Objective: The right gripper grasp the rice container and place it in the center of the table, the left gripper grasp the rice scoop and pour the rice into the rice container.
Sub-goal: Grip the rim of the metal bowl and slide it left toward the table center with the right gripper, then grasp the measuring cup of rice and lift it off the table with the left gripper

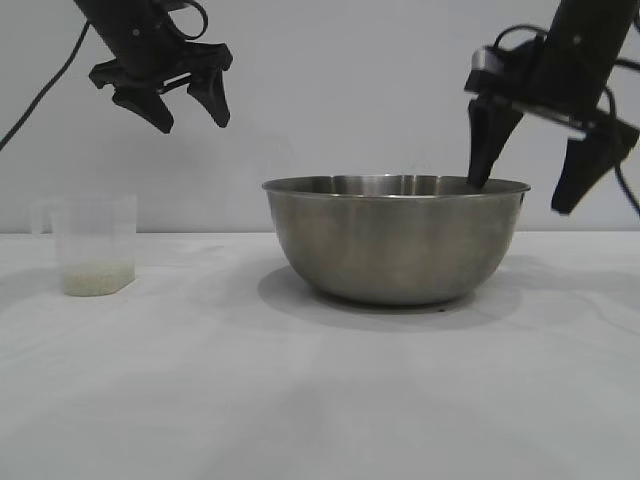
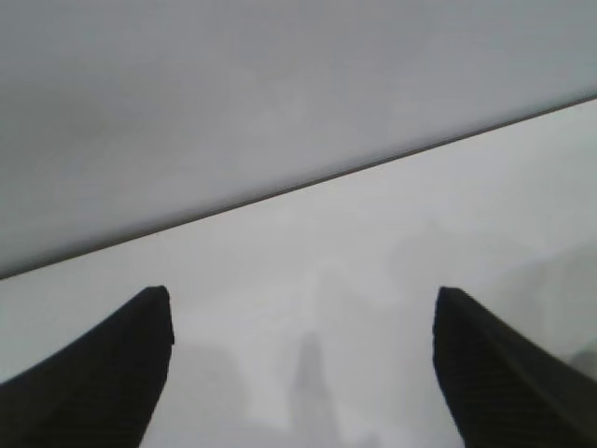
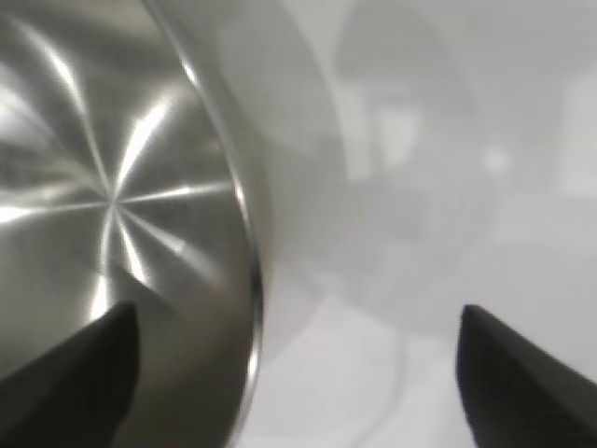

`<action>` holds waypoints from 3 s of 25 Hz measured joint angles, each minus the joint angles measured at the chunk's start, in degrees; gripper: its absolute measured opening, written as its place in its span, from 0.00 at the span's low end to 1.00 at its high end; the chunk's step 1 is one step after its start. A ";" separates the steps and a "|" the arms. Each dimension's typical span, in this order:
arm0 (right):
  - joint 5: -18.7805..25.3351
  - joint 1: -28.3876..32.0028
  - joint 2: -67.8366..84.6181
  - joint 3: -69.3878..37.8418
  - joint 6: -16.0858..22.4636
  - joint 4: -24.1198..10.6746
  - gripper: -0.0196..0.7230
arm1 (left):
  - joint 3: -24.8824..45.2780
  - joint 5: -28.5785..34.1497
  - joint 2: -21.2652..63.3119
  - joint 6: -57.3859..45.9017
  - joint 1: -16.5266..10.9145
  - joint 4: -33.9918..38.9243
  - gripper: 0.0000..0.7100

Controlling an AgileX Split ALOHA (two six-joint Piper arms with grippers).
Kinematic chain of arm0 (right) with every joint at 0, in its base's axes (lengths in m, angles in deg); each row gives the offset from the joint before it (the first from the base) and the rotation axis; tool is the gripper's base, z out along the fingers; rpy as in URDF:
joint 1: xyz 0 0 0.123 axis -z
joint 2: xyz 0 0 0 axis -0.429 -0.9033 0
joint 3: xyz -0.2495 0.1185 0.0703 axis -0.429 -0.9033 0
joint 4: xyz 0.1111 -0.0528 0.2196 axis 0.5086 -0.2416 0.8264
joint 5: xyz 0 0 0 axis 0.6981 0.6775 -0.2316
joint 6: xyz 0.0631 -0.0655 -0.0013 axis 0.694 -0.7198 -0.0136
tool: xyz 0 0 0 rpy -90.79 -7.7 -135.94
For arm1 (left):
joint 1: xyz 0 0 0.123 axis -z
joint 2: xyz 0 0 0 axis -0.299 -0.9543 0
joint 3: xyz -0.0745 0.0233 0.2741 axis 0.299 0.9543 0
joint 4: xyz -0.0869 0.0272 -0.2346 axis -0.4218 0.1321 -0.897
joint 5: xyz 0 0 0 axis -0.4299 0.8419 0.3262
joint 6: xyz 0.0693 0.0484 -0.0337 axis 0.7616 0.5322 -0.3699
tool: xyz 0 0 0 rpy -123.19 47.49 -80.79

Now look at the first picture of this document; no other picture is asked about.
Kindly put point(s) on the white rice grains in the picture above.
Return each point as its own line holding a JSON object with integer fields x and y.
{"x": 97, "y": 280}

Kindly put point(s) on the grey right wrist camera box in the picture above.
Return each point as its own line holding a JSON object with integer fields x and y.
{"x": 484, "y": 60}

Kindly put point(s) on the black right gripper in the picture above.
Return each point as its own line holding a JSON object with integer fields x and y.
{"x": 580, "y": 60}

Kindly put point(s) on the translucent plastic measuring cup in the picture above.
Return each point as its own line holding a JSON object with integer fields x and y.
{"x": 95, "y": 230}

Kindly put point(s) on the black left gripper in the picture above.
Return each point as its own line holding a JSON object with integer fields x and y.
{"x": 132, "y": 45}

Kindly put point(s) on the stainless steel bowl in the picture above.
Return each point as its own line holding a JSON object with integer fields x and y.
{"x": 400, "y": 240}

